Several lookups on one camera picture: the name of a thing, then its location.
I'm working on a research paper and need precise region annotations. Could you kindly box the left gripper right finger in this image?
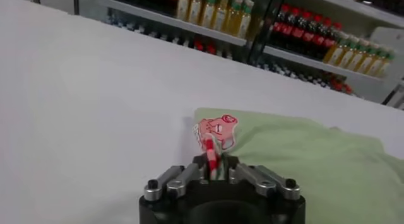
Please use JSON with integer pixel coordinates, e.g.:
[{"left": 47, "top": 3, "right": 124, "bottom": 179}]
[{"left": 226, "top": 155, "right": 302, "bottom": 201}]

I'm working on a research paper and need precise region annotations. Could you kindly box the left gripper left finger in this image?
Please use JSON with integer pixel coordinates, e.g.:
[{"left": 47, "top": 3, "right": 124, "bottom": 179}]
[{"left": 143, "top": 155, "right": 210, "bottom": 202}]

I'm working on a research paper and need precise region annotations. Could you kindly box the green polo shirt with print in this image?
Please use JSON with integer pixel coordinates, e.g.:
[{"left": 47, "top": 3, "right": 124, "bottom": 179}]
[{"left": 191, "top": 107, "right": 404, "bottom": 224}]

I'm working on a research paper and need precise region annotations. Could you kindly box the yellow tea bottle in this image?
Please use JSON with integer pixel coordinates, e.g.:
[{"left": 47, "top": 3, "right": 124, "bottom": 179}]
[
  {"left": 175, "top": 0, "right": 191, "bottom": 21},
  {"left": 210, "top": 0, "right": 230, "bottom": 31},
  {"left": 366, "top": 47, "right": 388, "bottom": 76},
  {"left": 187, "top": 0, "right": 203, "bottom": 24},
  {"left": 336, "top": 37, "right": 360, "bottom": 69},
  {"left": 224, "top": 0, "right": 244, "bottom": 35},
  {"left": 355, "top": 43, "right": 379, "bottom": 74},
  {"left": 199, "top": 0, "right": 216, "bottom": 28},
  {"left": 376, "top": 50, "right": 396, "bottom": 79},
  {"left": 323, "top": 33, "right": 348, "bottom": 66},
  {"left": 346, "top": 39, "right": 369, "bottom": 71},
  {"left": 235, "top": 0, "right": 255, "bottom": 39}
]

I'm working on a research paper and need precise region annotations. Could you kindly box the white beverage display cabinet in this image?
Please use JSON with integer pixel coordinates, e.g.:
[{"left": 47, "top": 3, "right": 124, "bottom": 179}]
[
  {"left": 74, "top": 0, "right": 272, "bottom": 67},
  {"left": 252, "top": 0, "right": 404, "bottom": 103}
]

